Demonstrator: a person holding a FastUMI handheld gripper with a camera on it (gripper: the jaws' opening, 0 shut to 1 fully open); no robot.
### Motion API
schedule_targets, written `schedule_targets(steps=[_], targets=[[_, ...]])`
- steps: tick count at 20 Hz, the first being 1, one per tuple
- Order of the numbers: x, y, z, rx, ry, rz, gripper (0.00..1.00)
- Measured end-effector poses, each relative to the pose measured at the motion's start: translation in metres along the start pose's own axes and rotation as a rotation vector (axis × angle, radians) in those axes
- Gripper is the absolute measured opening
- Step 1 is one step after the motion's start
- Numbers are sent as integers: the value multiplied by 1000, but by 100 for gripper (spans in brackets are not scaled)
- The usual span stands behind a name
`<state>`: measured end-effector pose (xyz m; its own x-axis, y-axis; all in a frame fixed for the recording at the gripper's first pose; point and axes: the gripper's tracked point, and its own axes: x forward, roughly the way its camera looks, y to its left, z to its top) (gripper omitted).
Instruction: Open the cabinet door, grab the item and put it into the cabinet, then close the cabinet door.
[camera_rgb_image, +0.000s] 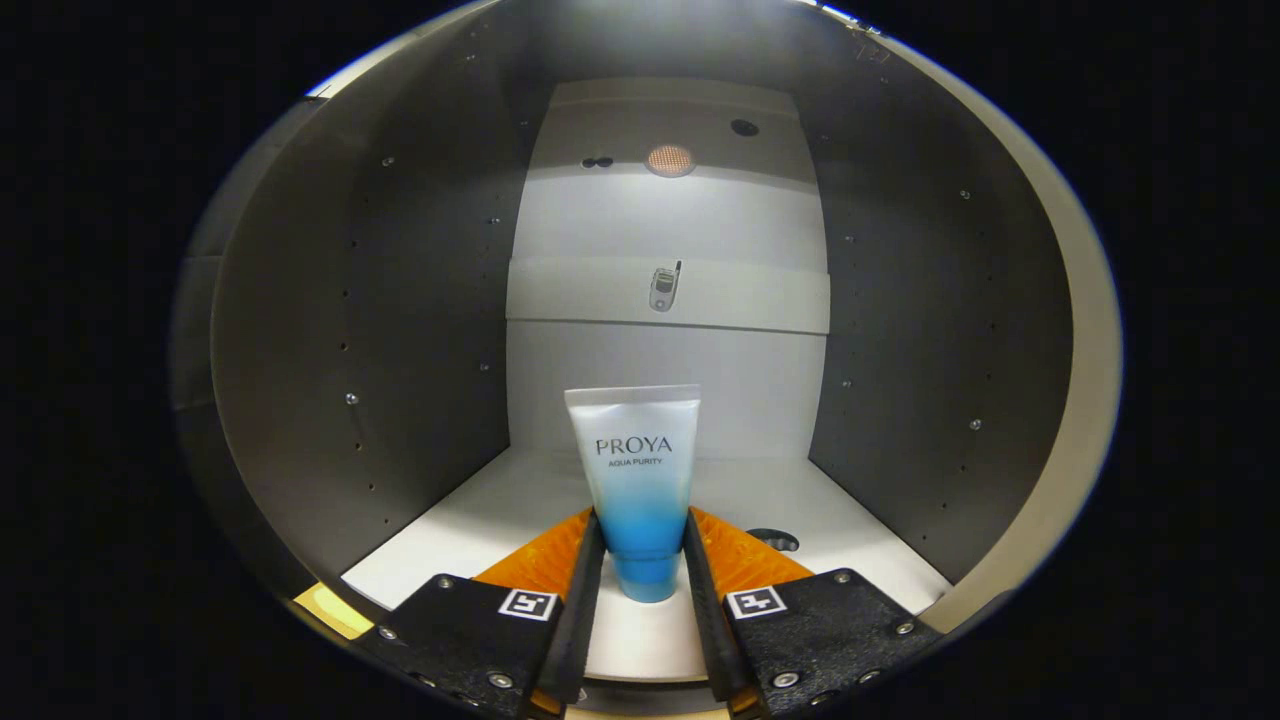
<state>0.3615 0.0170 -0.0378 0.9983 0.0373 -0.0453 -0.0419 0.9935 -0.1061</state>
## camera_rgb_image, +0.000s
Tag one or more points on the round cabinet light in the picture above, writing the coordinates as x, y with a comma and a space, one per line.
670, 160

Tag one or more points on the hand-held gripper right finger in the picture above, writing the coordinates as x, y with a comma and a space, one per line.
703, 610

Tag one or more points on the white and blue tube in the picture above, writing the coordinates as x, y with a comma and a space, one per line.
640, 470

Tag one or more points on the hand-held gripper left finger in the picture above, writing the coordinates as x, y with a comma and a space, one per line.
583, 610

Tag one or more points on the dark grey cabinet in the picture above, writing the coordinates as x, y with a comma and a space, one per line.
400, 350

